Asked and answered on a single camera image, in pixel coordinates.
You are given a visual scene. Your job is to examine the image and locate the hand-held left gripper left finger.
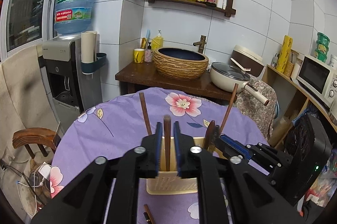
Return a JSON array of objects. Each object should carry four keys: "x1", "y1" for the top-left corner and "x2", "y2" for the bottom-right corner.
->
[{"x1": 31, "y1": 122, "x2": 163, "y2": 224}]

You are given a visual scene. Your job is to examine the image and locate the dark wooden chair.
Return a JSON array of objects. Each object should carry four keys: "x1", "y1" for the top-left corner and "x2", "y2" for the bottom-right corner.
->
[{"x1": 12, "y1": 128, "x2": 62, "y2": 159}]

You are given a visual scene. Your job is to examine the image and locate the brown wooden chopstick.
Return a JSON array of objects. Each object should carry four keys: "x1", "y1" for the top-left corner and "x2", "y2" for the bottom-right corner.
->
[
  {"x1": 163, "y1": 115, "x2": 171, "y2": 172},
  {"x1": 219, "y1": 83, "x2": 239, "y2": 135},
  {"x1": 143, "y1": 204, "x2": 156, "y2": 224},
  {"x1": 139, "y1": 92, "x2": 152, "y2": 136}
]

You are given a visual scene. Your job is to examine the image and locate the floral pump bottle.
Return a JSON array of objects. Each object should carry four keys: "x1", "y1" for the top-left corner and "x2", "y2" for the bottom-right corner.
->
[{"x1": 144, "y1": 42, "x2": 154, "y2": 63}]

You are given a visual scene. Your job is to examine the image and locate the blue and yellow brushes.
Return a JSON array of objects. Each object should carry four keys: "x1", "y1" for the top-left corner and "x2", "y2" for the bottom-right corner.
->
[{"x1": 141, "y1": 29, "x2": 151, "y2": 49}]

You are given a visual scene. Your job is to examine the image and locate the jar of beans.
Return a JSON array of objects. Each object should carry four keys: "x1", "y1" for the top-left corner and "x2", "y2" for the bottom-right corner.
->
[{"x1": 284, "y1": 49, "x2": 301, "y2": 77}]

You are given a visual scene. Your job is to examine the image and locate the beige rolled paper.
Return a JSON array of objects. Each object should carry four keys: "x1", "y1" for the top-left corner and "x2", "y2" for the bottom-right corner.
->
[{"x1": 268, "y1": 116, "x2": 293, "y2": 147}]

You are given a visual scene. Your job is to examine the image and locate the white microwave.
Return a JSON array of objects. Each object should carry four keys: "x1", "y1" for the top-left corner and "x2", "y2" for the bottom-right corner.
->
[{"x1": 297, "y1": 54, "x2": 337, "y2": 109}]

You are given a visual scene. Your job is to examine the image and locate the brown woven sink basin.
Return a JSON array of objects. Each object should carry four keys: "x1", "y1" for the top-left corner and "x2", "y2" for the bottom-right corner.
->
[{"x1": 153, "y1": 47, "x2": 210, "y2": 81}]

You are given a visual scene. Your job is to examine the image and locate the cream pan with glass lid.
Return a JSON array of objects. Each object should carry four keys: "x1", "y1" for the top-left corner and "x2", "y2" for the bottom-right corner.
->
[{"x1": 210, "y1": 62, "x2": 269, "y2": 106}]

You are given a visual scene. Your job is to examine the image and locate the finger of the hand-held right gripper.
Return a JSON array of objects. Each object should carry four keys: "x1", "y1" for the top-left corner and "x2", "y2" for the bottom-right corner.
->
[{"x1": 216, "y1": 134, "x2": 254, "y2": 161}]

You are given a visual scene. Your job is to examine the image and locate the grey water dispenser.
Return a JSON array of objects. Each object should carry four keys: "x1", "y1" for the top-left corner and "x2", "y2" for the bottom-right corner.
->
[{"x1": 38, "y1": 37, "x2": 103, "y2": 119}]

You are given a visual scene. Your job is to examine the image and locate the cream plastic utensil holder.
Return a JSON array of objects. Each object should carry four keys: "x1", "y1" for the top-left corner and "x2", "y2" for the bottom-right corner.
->
[{"x1": 146, "y1": 136, "x2": 229, "y2": 195}]

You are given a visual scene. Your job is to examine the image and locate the white brown rice cooker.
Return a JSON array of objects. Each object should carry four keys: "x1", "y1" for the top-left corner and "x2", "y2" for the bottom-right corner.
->
[{"x1": 232, "y1": 45, "x2": 264, "y2": 77}]

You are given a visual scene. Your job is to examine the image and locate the blue wall-mounted holder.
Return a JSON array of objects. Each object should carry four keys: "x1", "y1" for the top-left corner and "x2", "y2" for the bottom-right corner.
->
[{"x1": 81, "y1": 53, "x2": 107, "y2": 74}]

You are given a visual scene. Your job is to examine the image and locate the dark wooden sink counter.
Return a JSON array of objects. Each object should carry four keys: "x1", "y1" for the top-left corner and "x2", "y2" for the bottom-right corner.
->
[{"x1": 115, "y1": 62, "x2": 237, "y2": 105}]

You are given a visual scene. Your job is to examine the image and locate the yellow cup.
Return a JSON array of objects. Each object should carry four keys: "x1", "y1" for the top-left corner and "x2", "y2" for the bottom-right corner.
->
[{"x1": 134, "y1": 48, "x2": 145, "y2": 63}]

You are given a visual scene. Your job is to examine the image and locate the sliding window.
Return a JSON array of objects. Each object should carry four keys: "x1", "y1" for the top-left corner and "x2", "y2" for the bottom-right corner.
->
[{"x1": 0, "y1": 0, "x2": 71, "y2": 61}]

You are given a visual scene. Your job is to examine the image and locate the floral cloth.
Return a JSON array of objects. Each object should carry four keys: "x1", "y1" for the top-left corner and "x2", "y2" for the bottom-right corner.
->
[{"x1": 234, "y1": 76, "x2": 277, "y2": 138}]

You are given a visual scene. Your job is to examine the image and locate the bronze faucet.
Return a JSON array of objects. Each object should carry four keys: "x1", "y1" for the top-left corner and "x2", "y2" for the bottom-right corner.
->
[{"x1": 193, "y1": 35, "x2": 207, "y2": 54}]

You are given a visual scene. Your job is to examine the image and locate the wooden shelf unit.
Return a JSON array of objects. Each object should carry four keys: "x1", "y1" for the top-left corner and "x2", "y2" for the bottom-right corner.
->
[{"x1": 262, "y1": 64, "x2": 337, "y2": 151}]

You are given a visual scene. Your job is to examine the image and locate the wooden spoon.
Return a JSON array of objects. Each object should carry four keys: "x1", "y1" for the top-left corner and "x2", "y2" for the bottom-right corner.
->
[{"x1": 205, "y1": 120, "x2": 217, "y2": 152}]

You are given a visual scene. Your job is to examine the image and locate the purple floral tablecloth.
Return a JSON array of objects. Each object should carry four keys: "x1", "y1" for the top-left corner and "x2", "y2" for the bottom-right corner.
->
[{"x1": 50, "y1": 87, "x2": 269, "y2": 224}]

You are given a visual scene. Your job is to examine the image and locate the blue water jug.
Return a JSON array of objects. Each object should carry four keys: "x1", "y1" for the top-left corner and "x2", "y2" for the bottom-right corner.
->
[{"x1": 53, "y1": 0, "x2": 98, "y2": 39}]

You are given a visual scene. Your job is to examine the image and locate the yellow roll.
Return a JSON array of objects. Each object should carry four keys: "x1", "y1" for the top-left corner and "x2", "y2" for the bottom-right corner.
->
[{"x1": 275, "y1": 35, "x2": 293, "y2": 73}]

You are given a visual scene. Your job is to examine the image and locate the stack of green bowls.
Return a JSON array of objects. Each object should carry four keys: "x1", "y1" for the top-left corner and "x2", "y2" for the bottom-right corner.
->
[{"x1": 314, "y1": 32, "x2": 330, "y2": 64}]

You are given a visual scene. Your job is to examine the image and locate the yellow dish soap bottle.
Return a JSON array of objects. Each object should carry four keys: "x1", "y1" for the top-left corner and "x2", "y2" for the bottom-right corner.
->
[{"x1": 151, "y1": 29, "x2": 164, "y2": 49}]

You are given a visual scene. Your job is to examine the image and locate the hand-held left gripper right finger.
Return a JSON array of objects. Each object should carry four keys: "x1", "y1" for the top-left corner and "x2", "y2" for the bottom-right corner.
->
[{"x1": 173, "y1": 121, "x2": 306, "y2": 224}]

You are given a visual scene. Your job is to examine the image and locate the white power adapter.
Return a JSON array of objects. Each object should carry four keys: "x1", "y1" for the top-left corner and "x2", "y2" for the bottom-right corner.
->
[{"x1": 39, "y1": 164, "x2": 52, "y2": 184}]

